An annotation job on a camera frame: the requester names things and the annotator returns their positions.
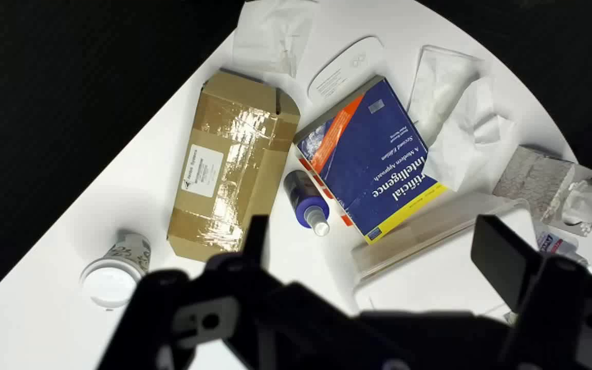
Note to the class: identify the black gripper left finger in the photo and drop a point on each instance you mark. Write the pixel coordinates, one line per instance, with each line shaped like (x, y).
(255, 239)

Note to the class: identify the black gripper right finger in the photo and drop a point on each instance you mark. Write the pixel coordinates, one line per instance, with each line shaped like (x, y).
(508, 264)

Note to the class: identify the brown cardboard box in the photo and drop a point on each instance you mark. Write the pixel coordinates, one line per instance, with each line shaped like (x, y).
(230, 165)

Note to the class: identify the blue hardcover textbook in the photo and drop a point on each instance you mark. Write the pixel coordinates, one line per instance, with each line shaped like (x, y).
(371, 161)

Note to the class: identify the white oval flat object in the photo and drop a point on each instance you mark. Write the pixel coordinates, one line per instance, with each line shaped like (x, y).
(343, 69)

